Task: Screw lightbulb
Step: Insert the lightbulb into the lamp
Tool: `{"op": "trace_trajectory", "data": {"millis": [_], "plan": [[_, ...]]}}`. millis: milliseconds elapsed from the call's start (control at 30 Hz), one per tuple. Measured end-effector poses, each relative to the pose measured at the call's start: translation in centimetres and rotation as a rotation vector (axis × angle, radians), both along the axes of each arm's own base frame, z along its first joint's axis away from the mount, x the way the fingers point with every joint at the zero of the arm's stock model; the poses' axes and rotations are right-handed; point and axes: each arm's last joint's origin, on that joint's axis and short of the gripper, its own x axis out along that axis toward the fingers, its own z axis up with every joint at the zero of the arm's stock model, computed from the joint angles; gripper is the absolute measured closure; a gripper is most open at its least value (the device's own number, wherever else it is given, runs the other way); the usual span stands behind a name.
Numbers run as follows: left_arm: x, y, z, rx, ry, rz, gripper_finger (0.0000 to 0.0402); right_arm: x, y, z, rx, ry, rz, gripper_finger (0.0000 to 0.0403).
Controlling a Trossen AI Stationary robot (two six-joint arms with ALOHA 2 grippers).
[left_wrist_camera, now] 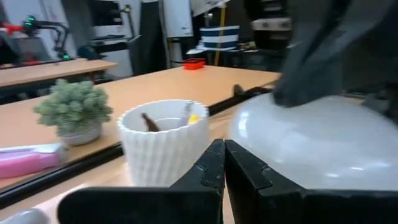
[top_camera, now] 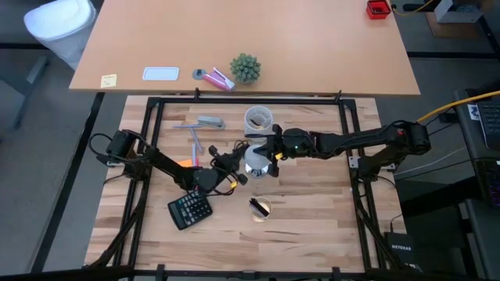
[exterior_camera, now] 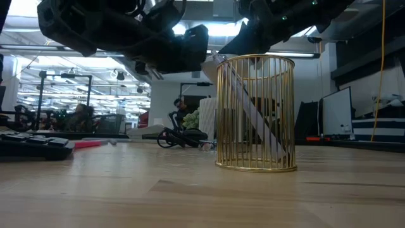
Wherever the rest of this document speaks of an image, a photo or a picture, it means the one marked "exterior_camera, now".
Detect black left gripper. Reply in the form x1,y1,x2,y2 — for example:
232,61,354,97
94,0,209,74

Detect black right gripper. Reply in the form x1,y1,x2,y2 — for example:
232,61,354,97
218,0,320,55

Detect white ribbed pen cup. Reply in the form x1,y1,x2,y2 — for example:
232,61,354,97
198,96,219,142

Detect black power cord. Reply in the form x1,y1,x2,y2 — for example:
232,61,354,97
156,126,209,149

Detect person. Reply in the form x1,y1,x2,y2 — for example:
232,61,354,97
73,103,96,132
173,98,188,111

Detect green succulent plant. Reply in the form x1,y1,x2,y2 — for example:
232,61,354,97
182,107,201,130

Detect long black white stick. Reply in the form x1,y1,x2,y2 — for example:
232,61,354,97
211,49,290,161

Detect black office chair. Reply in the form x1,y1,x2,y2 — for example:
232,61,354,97
168,110,186,134

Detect grey stapler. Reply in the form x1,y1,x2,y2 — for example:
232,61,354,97
126,123,166,140

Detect black upright panel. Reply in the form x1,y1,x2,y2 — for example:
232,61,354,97
296,101,321,140

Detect white board panel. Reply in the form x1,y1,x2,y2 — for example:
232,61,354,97
321,85,354,137

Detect black mesh basket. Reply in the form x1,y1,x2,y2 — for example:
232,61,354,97
94,113,127,134

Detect pink highlighter pen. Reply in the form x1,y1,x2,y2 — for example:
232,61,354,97
73,138,118,149

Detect white crumpled bag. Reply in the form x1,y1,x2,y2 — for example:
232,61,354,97
371,92,405,110

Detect navy white striped box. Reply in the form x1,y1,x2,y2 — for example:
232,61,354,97
352,117,405,143

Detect long ceiling light bar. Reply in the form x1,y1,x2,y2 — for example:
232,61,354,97
0,44,321,60

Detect black calculator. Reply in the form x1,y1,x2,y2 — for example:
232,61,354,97
0,131,76,162

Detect yellow cable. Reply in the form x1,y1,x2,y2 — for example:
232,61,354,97
370,0,387,143

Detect black background gantry frame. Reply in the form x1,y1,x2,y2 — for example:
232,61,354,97
34,70,94,131

